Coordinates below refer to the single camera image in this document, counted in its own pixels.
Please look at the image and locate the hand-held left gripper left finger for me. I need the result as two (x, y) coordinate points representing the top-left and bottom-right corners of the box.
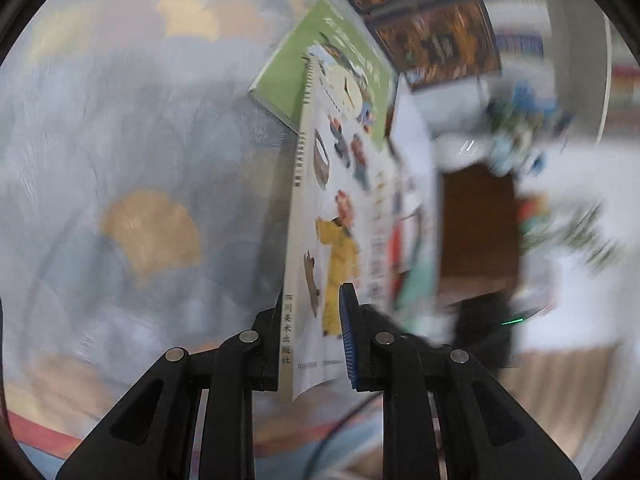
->
(55, 290), (282, 480)

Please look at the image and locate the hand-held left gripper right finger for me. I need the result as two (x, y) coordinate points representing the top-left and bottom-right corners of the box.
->
(339, 282), (583, 480)

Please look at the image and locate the white book yellow robed figure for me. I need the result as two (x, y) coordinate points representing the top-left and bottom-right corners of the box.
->
(277, 52), (416, 403)

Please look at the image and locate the row of white blue books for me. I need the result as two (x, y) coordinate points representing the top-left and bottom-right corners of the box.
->
(492, 10), (548, 62)

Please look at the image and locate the beige ribbed radiator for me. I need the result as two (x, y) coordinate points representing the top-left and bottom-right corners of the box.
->
(500, 344), (622, 413)

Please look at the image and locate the brown wooden cabinet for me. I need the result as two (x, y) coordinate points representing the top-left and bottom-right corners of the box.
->
(440, 162), (521, 306)

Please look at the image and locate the green plant in glass vase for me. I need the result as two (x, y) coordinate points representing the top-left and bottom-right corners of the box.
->
(550, 200), (622, 277)

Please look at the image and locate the white ceramic vase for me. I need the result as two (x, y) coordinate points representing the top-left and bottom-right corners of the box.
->
(432, 125), (501, 172)

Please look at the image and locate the light green picture book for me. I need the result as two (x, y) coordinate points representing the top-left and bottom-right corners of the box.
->
(249, 0), (398, 153)

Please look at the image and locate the black cable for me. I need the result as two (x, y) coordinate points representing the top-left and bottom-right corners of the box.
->
(305, 390), (387, 480)

